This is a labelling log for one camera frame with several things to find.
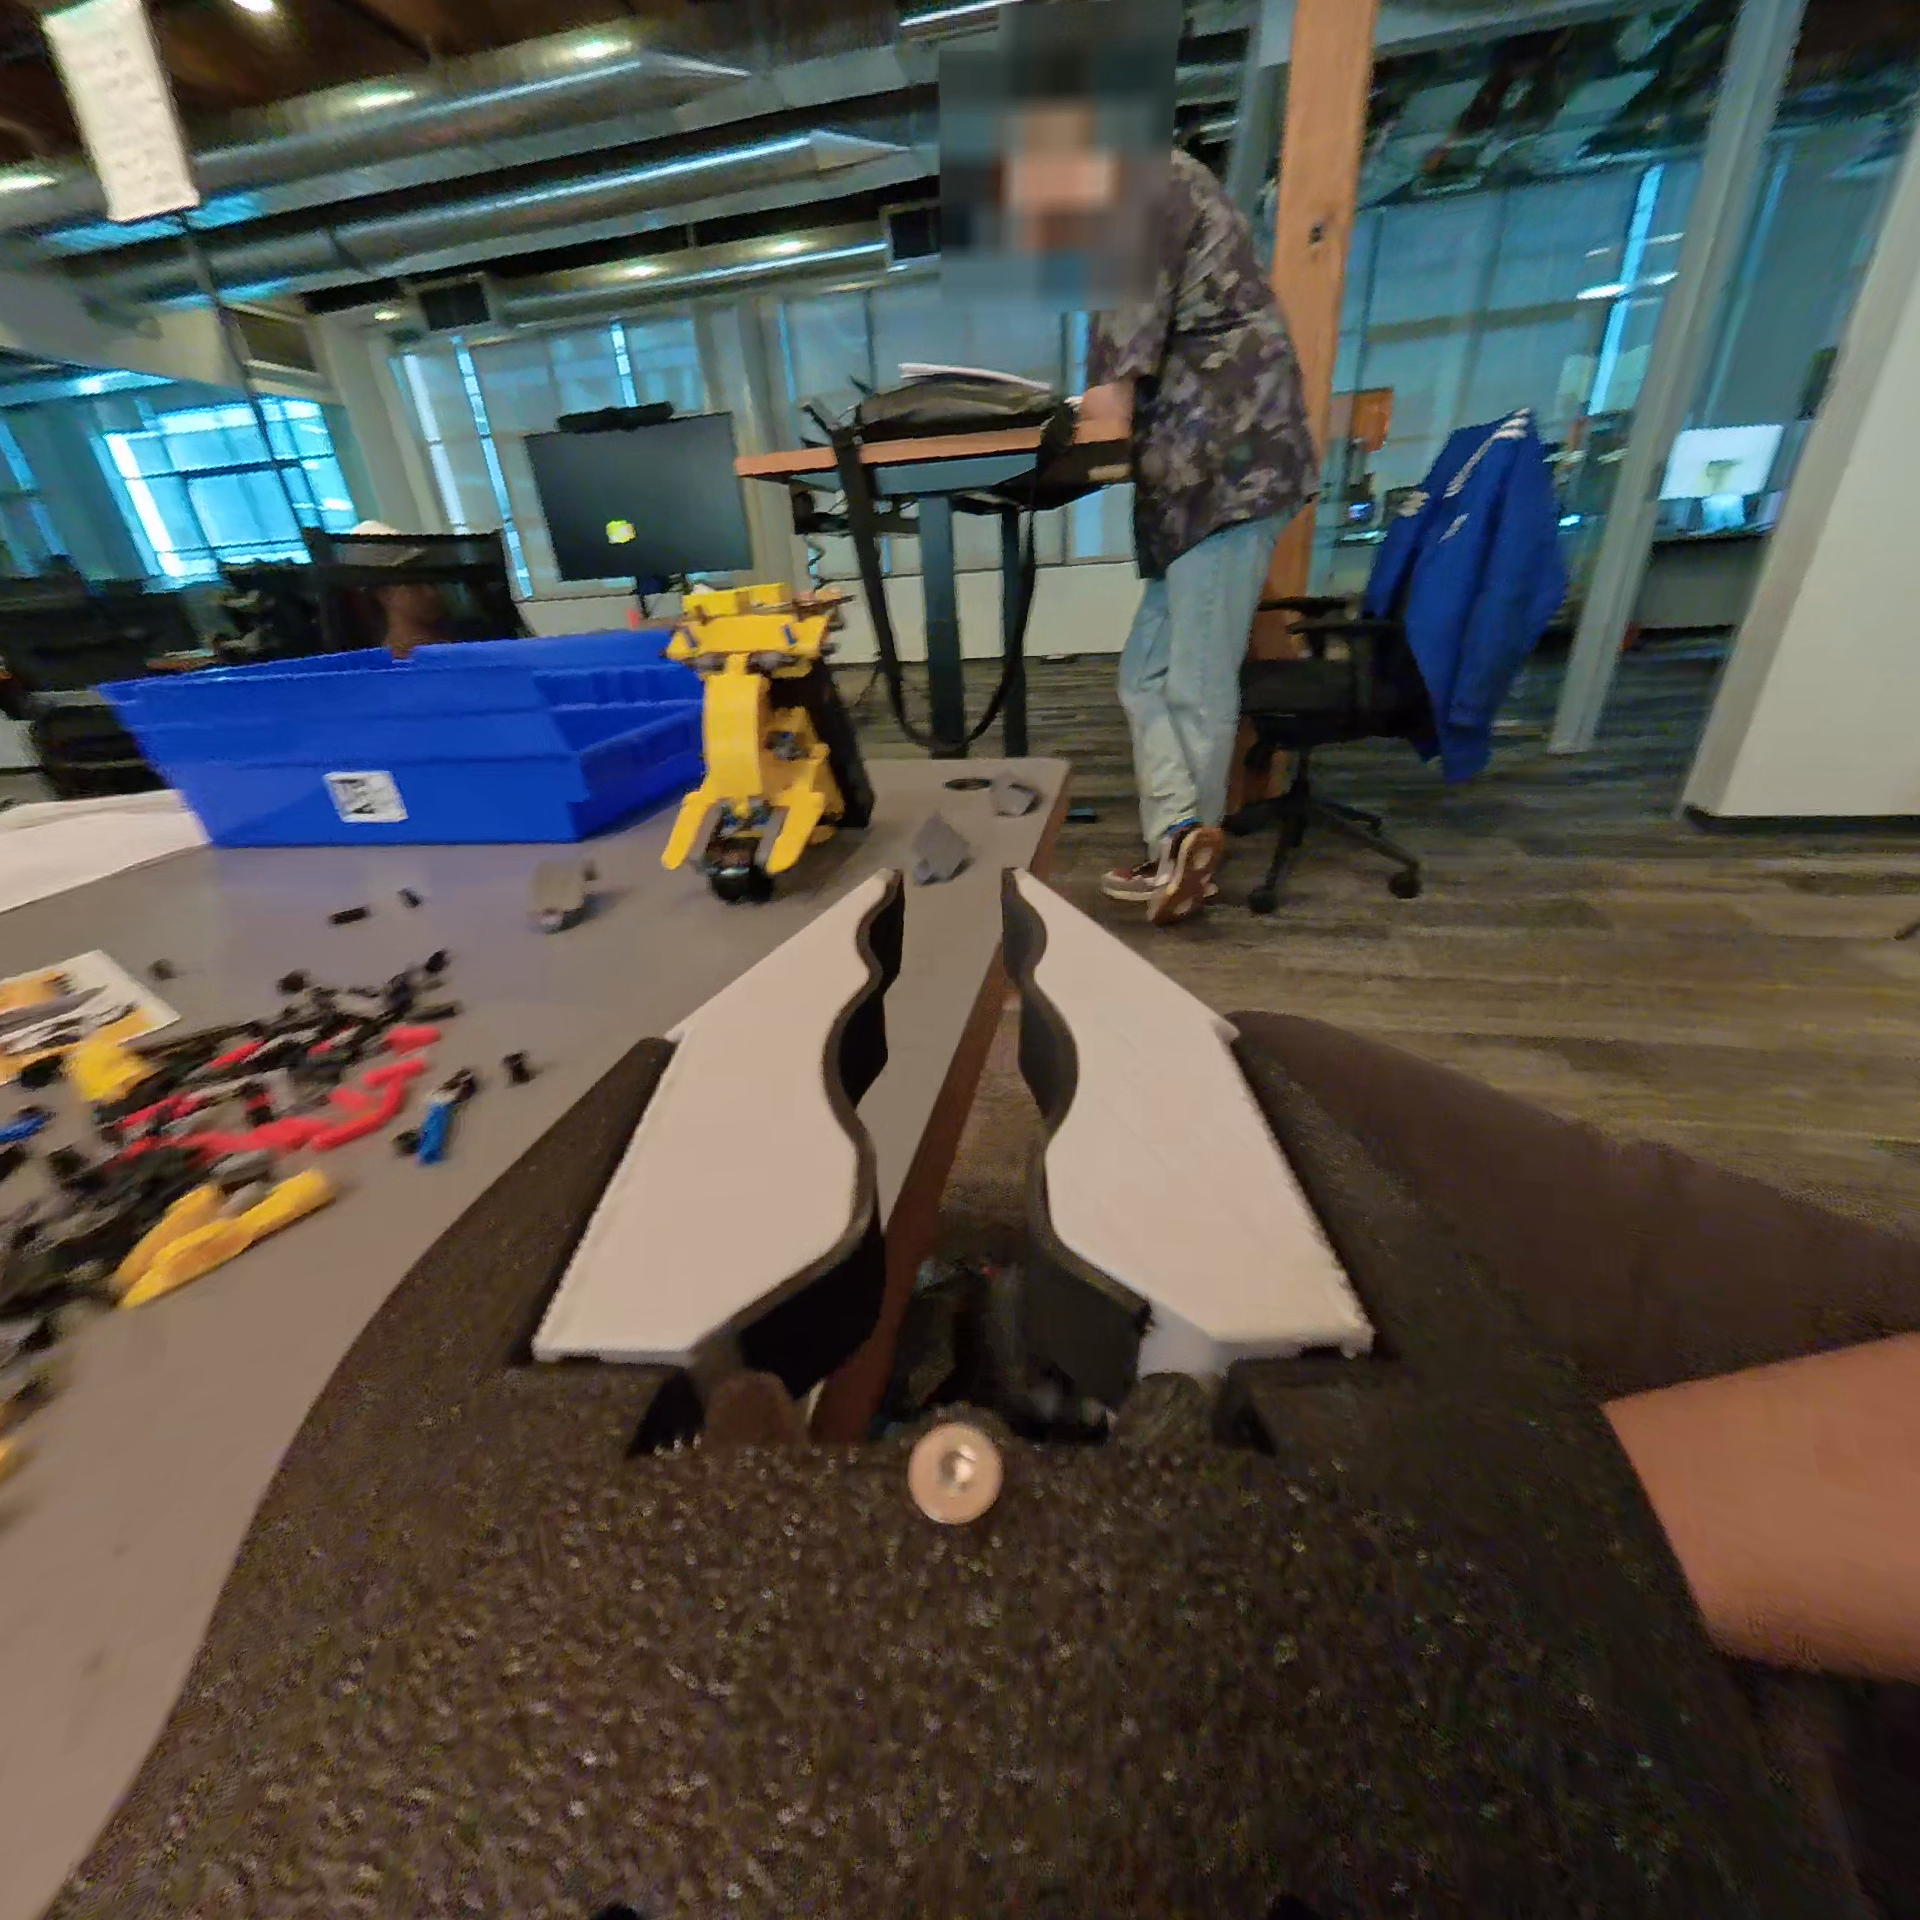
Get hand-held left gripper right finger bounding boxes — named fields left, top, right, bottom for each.
left=999, top=872, right=1376, bottom=1402

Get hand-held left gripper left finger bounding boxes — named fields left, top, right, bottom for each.
left=533, top=872, right=909, bottom=1386

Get pile of red black pins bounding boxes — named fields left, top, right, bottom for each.
left=0, top=945, right=466, bottom=1353

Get yellow toy brick vehicle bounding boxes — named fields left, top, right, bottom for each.
left=663, top=585, right=875, bottom=905

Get person's dark trousers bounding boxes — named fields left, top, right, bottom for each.
left=1237, top=1012, right=1920, bottom=1920

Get blue plastic bin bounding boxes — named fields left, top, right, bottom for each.
left=95, top=631, right=714, bottom=849

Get yellow sticker sheet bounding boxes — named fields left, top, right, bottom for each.
left=0, top=950, right=183, bottom=1087

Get black mesh office chair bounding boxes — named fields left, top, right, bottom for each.
left=299, top=527, right=527, bottom=649

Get blue jacket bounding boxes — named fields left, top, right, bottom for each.
left=1363, top=407, right=1568, bottom=785

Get black flat screen monitor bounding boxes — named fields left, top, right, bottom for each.
left=526, top=406, right=755, bottom=587

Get white paper sheet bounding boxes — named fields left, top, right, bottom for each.
left=0, top=795, right=204, bottom=916

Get black standing desk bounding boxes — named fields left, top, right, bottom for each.
left=736, top=412, right=1143, bottom=759

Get black bag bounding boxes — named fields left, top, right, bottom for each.
left=802, top=368, right=1082, bottom=452

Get wooden column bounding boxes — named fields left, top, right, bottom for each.
left=1230, top=0, right=1382, bottom=664

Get hanging white paper sign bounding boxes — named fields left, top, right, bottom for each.
left=42, top=0, right=202, bottom=224

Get silver ventilation duct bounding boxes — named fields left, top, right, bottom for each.
left=29, top=129, right=939, bottom=324

